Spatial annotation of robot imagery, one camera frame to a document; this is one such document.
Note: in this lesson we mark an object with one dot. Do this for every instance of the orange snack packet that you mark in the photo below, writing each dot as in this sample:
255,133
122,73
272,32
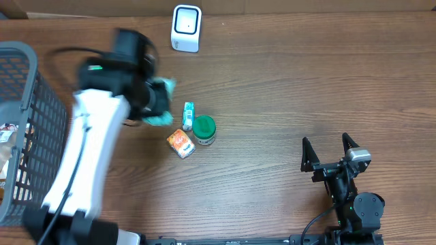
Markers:
181,143

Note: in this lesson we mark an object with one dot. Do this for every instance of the green lid jar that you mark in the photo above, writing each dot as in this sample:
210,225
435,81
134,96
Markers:
204,130

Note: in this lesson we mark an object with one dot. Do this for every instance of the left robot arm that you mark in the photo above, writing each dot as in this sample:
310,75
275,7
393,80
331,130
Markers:
113,87

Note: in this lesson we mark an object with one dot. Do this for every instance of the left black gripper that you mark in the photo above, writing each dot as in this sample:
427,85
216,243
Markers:
161,102

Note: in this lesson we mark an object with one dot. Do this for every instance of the small teal white carton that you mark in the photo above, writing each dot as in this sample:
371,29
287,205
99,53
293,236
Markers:
188,116

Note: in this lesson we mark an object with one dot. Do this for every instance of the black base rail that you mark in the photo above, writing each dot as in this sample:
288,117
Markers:
238,241

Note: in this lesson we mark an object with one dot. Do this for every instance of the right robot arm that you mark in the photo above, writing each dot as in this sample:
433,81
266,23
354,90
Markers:
358,214

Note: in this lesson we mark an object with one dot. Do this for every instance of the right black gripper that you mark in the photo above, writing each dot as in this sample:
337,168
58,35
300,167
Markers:
310,162

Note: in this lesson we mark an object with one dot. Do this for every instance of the white barcode scanner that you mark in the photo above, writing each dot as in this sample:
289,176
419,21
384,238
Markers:
186,25

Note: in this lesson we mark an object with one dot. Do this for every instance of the grey plastic mesh basket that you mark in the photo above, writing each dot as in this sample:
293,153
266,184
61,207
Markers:
33,129

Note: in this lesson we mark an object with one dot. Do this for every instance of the teal snack bar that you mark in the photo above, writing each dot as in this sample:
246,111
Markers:
166,119

